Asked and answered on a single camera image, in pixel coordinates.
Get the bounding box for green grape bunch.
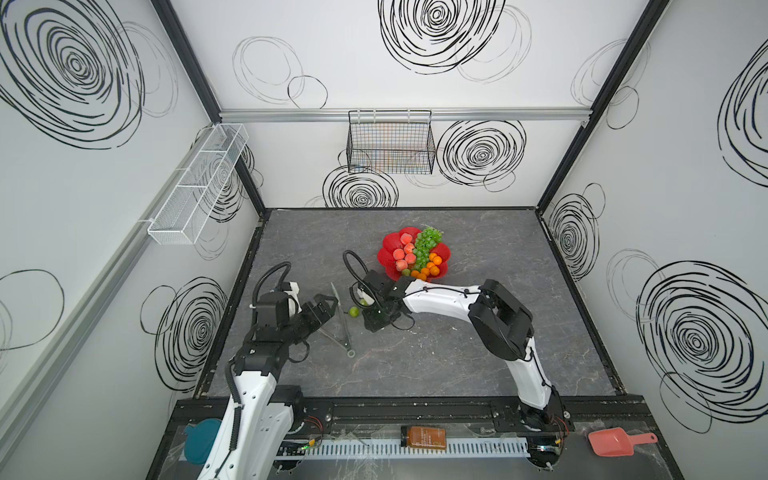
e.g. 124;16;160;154
410;227;443;272

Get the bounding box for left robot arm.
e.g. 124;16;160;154
199;292;338;479

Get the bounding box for black wire basket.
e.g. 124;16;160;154
345;109;437;175

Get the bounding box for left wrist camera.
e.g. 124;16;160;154
281;281;301;317

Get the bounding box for white wire shelf basket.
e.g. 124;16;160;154
147;123;249;246

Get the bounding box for white cable duct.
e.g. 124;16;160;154
275;437;530;461

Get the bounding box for pink plastic scoop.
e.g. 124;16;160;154
587;428;658;458

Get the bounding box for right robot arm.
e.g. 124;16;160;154
350;271;556;431

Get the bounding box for green-tipped metal tongs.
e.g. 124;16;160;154
319;283;356;359

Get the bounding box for teal lidded container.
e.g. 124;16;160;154
183;418;221;465

